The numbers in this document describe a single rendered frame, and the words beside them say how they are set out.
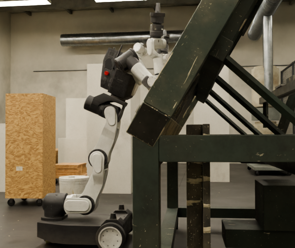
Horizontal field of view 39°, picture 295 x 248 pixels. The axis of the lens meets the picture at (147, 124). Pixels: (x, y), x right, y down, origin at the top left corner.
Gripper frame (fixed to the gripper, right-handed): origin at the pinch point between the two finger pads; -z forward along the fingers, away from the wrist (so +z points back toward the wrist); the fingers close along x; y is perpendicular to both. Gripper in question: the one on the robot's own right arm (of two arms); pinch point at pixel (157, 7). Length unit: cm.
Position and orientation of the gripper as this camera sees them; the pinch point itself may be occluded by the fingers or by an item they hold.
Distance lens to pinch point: 282.7
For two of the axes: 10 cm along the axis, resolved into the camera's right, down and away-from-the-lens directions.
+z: -0.5, 9.7, 2.5
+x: 6.3, -1.6, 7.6
